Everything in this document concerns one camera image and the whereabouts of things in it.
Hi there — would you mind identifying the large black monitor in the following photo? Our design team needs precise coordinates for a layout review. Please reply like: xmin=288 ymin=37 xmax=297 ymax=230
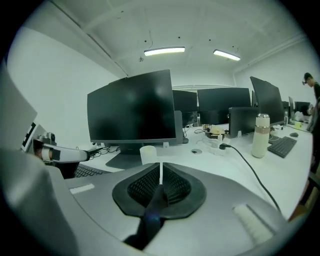
xmin=86 ymin=69 xmax=177 ymax=170

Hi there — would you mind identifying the tangled black cable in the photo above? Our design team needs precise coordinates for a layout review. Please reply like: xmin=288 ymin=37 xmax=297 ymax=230
xmin=88 ymin=145 xmax=121 ymax=161

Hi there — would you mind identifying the white insulated bottle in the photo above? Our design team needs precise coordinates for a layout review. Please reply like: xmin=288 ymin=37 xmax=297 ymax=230
xmin=250 ymin=112 xmax=271 ymax=159

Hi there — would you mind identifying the white power strip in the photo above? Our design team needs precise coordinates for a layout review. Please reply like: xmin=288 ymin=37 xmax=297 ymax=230
xmin=198 ymin=138 xmax=229 ymax=156

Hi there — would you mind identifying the small dark upright screen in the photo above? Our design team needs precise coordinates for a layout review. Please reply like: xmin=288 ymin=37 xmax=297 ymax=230
xmin=228 ymin=106 xmax=261 ymax=139

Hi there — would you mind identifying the wide black monitor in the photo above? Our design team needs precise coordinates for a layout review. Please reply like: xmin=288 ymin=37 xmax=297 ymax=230
xmin=197 ymin=87 xmax=252 ymax=125

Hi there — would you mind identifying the brown seat office chair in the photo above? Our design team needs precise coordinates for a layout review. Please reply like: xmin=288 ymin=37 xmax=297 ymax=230
xmin=287 ymin=172 xmax=320 ymax=223

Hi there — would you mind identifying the beige box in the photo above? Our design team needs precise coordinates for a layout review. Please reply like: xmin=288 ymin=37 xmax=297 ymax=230
xmin=204 ymin=124 xmax=226 ymax=137

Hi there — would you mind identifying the black keyboard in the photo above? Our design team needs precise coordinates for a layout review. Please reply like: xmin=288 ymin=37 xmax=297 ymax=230
xmin=74 ymin=163 xmax=104 ymax=179
xmin=266 ymin=136 xmax=298 ymax=159

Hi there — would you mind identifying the long ceiling light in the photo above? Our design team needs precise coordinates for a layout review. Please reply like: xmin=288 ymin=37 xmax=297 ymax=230
xmin=212 ymin=49 xmax=241 ymax=62
xmin=143 ymin=46 xmax=186 ymax=57

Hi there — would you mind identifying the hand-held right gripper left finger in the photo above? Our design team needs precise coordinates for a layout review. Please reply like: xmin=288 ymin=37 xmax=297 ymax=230
xmin=64 ymin=162 xmax=162 ymax=256

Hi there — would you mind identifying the white paper cup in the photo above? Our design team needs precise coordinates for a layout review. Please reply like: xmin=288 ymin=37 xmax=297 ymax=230
xmin=139 ymin=145 xmax=158 ymax=166

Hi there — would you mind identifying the long black power cable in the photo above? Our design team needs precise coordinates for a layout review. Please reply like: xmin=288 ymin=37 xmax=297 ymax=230
xmin=219 ymin=142 xmax=283 ymax=216

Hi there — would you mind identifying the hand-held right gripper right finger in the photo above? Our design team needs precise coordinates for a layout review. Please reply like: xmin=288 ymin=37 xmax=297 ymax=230
xmin=143 ymin=162 xmax=305 ymax=256

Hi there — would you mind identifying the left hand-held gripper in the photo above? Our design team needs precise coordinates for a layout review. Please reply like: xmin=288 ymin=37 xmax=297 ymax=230
xmin=0 ymin=59 xmax=104 ymax=164

